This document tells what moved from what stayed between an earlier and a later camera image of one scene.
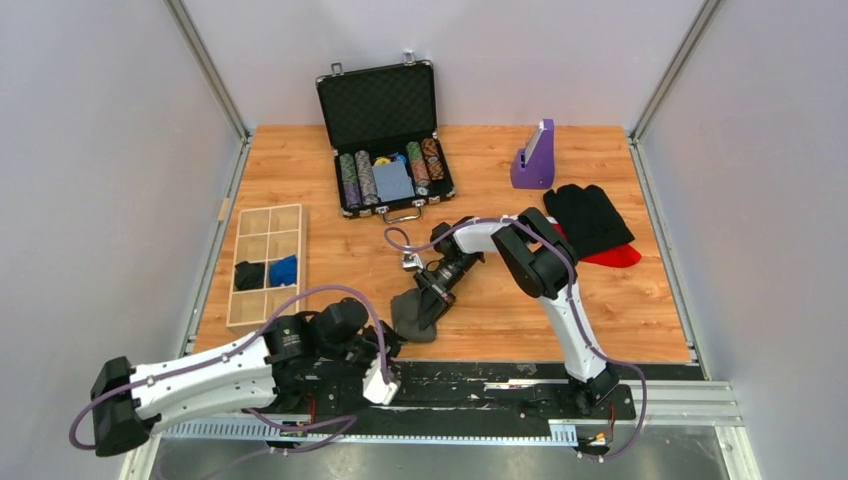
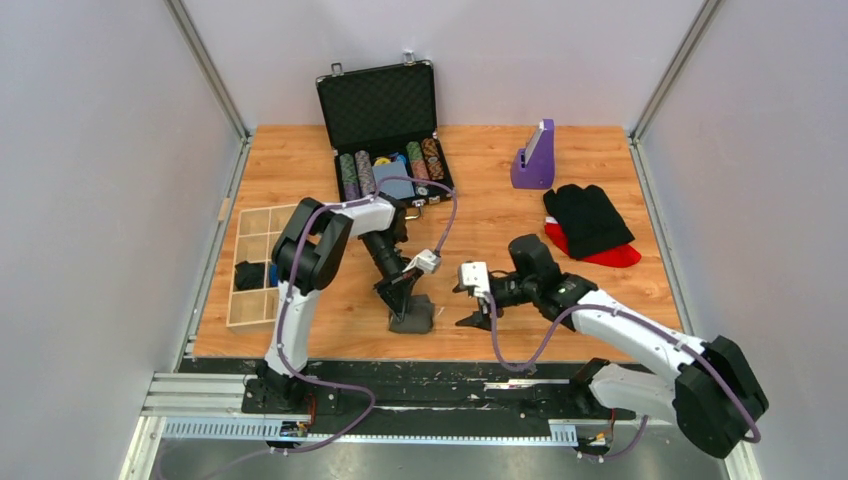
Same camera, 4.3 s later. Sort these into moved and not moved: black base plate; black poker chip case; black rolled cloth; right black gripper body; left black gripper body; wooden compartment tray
Moved: right black gripper body; left black gripper body
Not moved: wooden compartment tray; black rolled cloth; black poker chip case; black base plate
